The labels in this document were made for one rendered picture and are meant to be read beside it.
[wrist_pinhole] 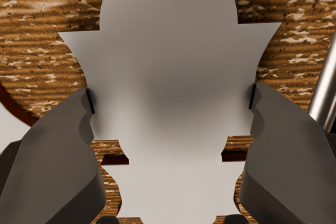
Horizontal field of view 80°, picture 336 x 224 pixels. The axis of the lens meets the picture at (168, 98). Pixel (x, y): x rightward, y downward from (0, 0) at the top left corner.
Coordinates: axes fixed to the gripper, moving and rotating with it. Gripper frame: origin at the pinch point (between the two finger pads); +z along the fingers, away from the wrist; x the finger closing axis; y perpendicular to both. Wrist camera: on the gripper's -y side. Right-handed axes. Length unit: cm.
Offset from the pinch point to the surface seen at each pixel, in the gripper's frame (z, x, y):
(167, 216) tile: -0.3, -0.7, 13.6
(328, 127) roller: 2.7, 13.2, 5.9
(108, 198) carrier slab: 0.8, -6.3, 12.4
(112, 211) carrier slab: 0.7, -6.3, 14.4
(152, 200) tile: -0.2, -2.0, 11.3
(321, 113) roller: 2.7, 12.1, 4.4
